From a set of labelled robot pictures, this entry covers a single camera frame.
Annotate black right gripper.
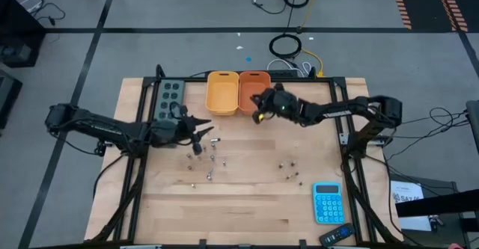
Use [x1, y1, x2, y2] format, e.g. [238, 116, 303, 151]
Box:
[250, 83, 301, 125]

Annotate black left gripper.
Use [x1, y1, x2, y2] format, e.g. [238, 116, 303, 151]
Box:
[149, 105, 216, 149]

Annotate orange plastic bin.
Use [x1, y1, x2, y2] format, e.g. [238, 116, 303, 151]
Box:
[238, 70, 272, 117]

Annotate black power box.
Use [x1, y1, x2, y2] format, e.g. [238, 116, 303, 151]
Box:
[269, 69, 300, 79]

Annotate yellow plastic bin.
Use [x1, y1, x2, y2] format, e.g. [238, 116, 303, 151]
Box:
[204, 70, 240, 117]

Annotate grey metal power strip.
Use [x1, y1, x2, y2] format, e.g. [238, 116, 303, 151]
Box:
[153, 79, 186, 123]

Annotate blue calculator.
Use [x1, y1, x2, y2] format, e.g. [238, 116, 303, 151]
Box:
[312, 182, 347, 225]

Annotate black remote control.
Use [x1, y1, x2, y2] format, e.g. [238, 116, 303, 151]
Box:
[319, 222, 356, 248]

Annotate white printed paper sheet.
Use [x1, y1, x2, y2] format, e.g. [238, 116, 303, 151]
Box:
[389, 180, 433, 232]

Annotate dark equipment case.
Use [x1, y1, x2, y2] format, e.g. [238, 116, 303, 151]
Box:
[0, 68, 23, 130]

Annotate black beam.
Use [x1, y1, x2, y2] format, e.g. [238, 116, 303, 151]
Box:
[395, 188, 479, 218]

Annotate black cabinet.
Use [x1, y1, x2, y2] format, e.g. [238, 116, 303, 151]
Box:
[0, 0, 48, 69]

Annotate grey chair edge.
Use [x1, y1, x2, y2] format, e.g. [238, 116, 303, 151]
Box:
[466, 99, 479, 156]

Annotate dark grey side table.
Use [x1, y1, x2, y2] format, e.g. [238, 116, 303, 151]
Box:
[388, 173, 479, 249]

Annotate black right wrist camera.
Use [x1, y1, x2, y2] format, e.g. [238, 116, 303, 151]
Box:
[252, 108, 267, 125]

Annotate white floor cable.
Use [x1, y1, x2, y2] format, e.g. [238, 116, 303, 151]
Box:
[266, 58, 312, 76]

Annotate yellow floor cable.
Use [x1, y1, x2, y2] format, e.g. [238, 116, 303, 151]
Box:
[298, 0, 325, 79]

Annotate black aluminium table frame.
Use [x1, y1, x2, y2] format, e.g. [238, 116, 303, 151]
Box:
[89, 64, 403, 249]

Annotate black cable with plug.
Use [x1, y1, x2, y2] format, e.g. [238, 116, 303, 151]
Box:
[29, 1, 67, 28]

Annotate black robot power cables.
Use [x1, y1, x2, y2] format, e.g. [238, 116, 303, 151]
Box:
[381, 106, 472, 160]

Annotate white cable bundle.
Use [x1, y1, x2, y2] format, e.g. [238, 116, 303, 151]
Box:
[19, 0, 45, 13]

